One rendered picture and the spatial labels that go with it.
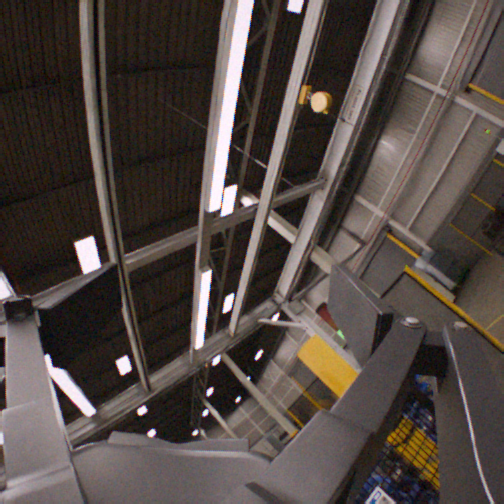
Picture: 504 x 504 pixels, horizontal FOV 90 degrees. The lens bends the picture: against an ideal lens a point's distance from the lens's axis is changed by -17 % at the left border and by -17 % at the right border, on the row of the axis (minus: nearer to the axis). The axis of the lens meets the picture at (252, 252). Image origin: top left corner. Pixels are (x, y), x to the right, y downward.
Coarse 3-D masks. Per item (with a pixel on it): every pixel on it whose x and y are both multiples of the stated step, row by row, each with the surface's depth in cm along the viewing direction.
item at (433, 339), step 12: (384, 300) 14; (396, 312) 13; (432, 336) 10; (432, 348) 10; (444, 348) 10; (420, 360) 10; (432, 360) 10; (444, 360) 10; (420, 372) 10; (432, 372) 10; (444, 372) 10
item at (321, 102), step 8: (304, 88) 210; (304, 96) 213; (312, 96) 208; (320, 96) 202; (328, 96) 203; (312, 104) 210; (320, 104) 205; (328, 104) 203; (328, 112) 208; (344, 120) 201
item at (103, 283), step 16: (96, 272) 15; (112, 272) 17; (80, 288) 13; (96, 288) 15; (112, 288) 17; (48, 304) 11; (64, 304) 12; (80, 304) 13; (96, 304) 15; (112, 304) 17; (48, 320) 11; (64, 320) 12; (80, 320) 13; (96, 320) 15; (48, 336) 11; (64, 336) 12; (80, 336) 13; (48, 352) 11; (64, 352) 12; (80, 352) 13; (64, 368) 11
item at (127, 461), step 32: (96, 448) 5; (128, 448) 5; (160, 448) 5; (192, 448) 6; (224, 448) 6; (96, 480) 4; (128, 480) 5; (160, 480) 5; (192, 480) 5; (224, 480) 5
